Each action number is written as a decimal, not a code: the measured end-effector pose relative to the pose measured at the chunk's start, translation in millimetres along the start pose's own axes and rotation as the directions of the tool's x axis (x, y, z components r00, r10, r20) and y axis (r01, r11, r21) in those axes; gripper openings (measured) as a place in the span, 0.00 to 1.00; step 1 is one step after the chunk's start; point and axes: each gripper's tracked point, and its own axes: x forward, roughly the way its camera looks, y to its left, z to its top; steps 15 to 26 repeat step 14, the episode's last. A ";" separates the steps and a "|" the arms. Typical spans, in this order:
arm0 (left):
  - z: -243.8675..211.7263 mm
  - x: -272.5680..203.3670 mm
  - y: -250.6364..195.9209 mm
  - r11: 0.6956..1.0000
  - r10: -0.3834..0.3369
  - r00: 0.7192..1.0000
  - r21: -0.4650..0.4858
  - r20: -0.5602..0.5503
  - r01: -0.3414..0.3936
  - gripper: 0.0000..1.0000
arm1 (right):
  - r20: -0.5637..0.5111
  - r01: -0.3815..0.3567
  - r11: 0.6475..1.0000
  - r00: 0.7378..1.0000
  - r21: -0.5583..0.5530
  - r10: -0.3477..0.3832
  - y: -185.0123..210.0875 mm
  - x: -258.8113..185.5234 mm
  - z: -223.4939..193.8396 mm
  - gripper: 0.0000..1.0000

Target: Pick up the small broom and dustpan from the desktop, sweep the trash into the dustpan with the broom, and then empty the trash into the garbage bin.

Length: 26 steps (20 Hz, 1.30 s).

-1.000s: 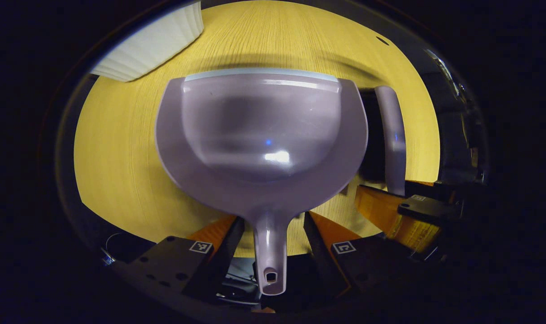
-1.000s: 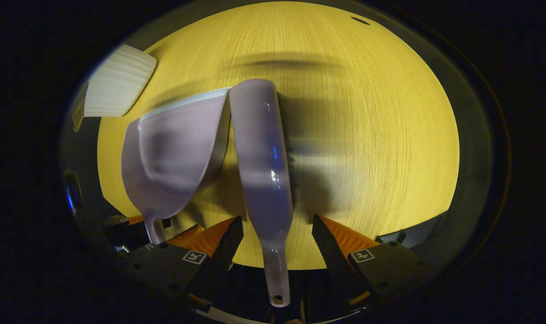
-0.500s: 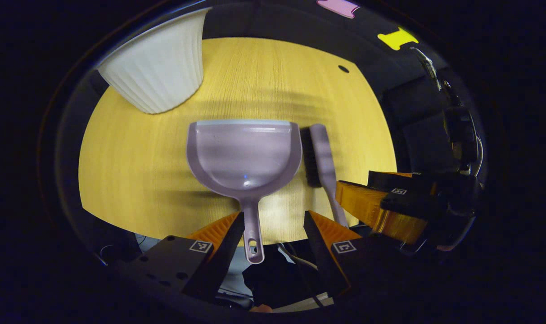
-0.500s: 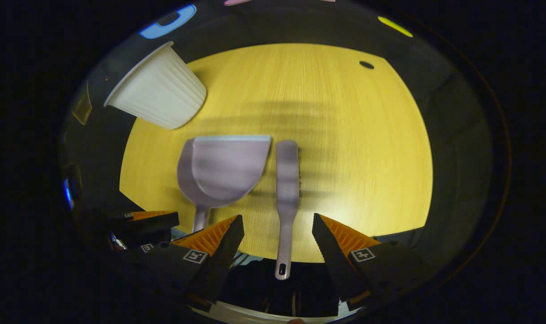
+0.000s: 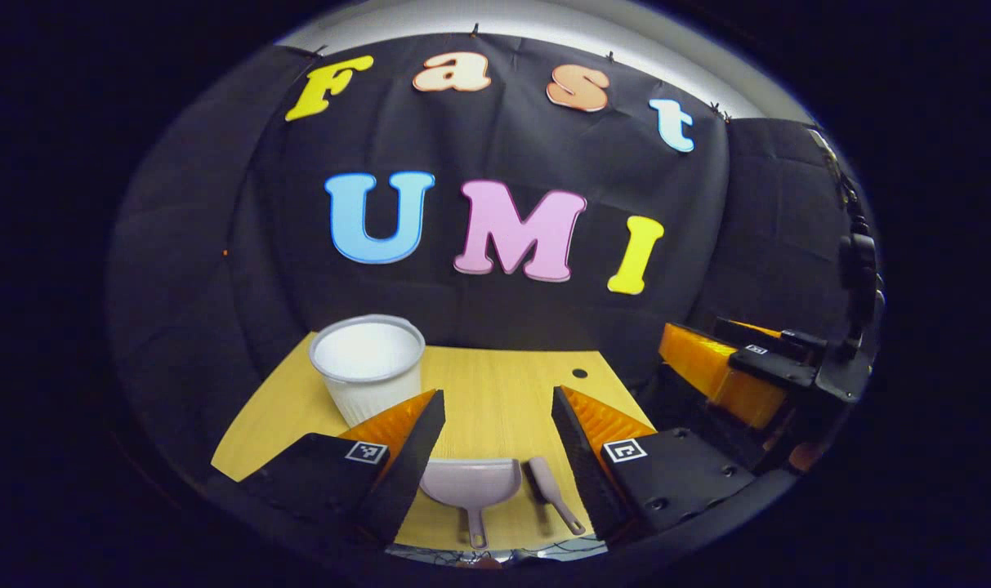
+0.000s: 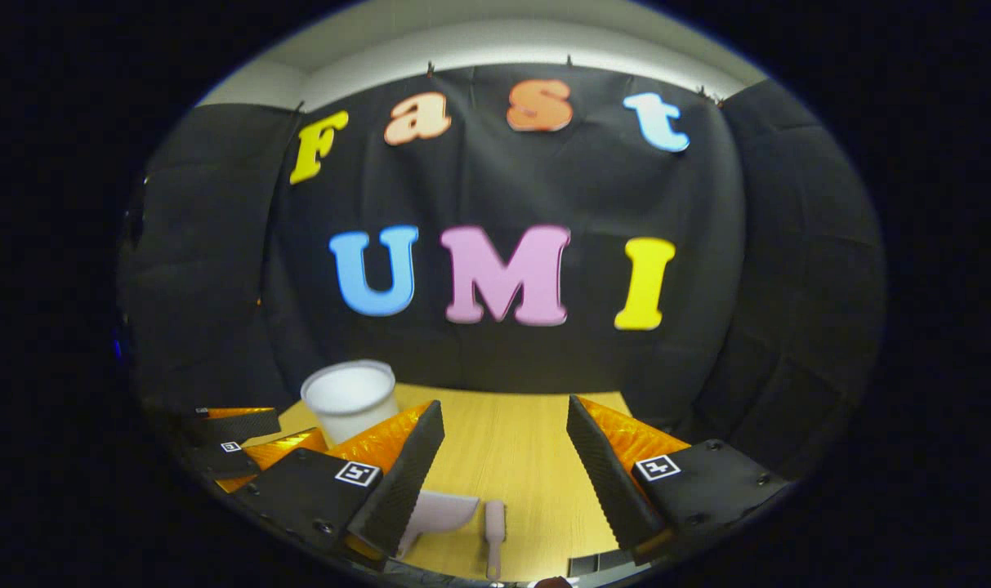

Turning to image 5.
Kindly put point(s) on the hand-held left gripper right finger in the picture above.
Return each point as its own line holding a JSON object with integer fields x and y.
{"x": 589, "y": 465}

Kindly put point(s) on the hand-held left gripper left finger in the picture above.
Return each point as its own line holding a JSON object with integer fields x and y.
{"x": 405, "y": 474}

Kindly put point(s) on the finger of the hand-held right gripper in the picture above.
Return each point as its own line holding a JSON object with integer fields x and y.
{"x": 707, "y": 367}
{"x": 777, "y": 336}

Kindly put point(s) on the pink small broom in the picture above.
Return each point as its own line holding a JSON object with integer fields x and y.
{"x": 544, "y": 482}

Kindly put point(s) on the pink dustpan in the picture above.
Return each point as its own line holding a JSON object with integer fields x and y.
{"x": 470, "y": 482}

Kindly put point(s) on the white ribbed garbage bin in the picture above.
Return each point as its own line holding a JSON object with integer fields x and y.
{"x": 364, "y": 351}

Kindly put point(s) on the wooden desktop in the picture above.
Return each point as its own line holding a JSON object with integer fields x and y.
{"x": 495, "y": 392}

